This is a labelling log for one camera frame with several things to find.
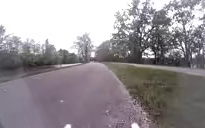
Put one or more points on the lone tall tree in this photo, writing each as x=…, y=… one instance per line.
x=84, y=46

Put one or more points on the robot's own part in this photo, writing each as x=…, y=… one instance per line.
x=67, y=126
x=135, y=125

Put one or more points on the reddish grey asphalt path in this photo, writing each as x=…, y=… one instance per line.
x=73, y=96

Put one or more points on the grey road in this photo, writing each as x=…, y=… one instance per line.
x=190, y=70

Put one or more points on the row of tall trees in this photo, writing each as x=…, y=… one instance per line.
x=156, y=36

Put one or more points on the grass strip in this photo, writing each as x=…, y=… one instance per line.
x=163, y=90

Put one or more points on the grass verge with ditch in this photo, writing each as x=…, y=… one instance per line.
x=13, y=72

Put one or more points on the row of bushy trees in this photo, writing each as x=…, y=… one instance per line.
x=26, y=55

